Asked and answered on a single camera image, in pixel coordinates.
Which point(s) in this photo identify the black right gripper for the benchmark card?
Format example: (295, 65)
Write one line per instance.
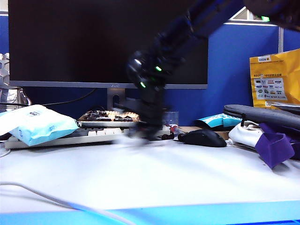
(152, 112)

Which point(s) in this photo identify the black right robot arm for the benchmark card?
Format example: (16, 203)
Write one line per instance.
(199, 14)

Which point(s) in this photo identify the light blue wet wipes pack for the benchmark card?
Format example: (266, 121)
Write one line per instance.
(43, 126)

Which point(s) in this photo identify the small red white wrapper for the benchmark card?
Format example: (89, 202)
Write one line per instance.
(174, 129)

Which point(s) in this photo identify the clear plastic cup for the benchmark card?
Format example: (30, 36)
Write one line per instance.
(173, 117)

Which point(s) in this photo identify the white tray of cherries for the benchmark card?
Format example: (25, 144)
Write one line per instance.
(105, 123)

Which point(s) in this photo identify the silver monitor stand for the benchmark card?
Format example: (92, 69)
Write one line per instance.
(110, 93)

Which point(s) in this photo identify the black computer mouse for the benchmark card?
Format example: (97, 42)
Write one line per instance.
(205, 138)

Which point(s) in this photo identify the light blue snack packet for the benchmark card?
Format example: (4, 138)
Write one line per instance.
(219, 120)

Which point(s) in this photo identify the white mechanical keyboard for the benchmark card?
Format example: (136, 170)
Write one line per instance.
(70, 140)

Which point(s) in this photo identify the white cloth bag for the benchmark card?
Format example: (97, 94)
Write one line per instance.
(242, 136)

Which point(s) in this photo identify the blue cubicle partition panel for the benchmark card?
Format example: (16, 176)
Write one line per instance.
(291, 39)
(229, 70)

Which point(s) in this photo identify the grey laptop sleeve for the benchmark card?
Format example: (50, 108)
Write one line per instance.
(259, 114)

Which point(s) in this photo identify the black computer monitor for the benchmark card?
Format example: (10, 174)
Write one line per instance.
(58, 47)

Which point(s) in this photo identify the purple cloth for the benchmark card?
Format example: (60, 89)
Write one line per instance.
(273, 150)

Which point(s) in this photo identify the yellow paper bag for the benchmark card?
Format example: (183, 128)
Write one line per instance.
(281, 70)

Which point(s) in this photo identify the purple fabric bag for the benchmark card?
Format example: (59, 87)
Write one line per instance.
(296, 145)

